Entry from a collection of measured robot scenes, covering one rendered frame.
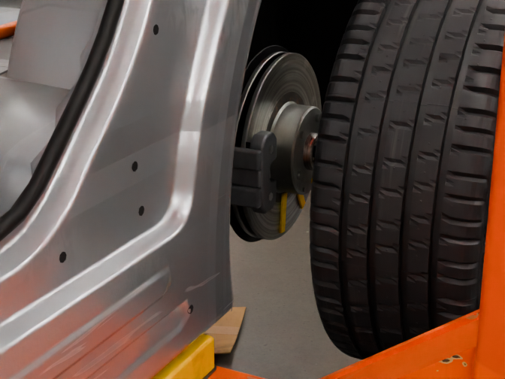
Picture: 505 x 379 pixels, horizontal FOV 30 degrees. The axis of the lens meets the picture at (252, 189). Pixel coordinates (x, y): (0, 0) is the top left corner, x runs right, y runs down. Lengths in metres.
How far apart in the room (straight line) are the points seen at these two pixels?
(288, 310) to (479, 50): 1.79
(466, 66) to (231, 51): 0.30
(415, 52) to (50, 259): 0.57
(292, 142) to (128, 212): 0.54
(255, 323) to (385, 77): 1.68
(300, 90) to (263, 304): 1.41
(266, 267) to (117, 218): 2.20
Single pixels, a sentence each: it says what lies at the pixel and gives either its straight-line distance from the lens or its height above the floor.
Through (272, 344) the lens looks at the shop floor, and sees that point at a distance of 2.73.
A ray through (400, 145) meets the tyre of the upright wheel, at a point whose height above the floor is 0.97.
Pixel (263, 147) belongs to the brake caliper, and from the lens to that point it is 1.44.
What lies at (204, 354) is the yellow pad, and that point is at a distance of 1.23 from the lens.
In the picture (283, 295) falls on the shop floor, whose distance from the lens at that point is 3.01.
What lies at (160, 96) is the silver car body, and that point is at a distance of 1.07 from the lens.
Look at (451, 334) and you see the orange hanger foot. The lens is 1.07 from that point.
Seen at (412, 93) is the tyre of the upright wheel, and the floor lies 1.03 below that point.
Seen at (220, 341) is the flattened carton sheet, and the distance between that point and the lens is 2.72.
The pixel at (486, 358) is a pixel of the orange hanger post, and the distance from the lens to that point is 0.94.
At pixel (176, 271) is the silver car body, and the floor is 0.86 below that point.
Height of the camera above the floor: 1.32
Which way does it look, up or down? 20 degrees down
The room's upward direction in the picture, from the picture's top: straight up
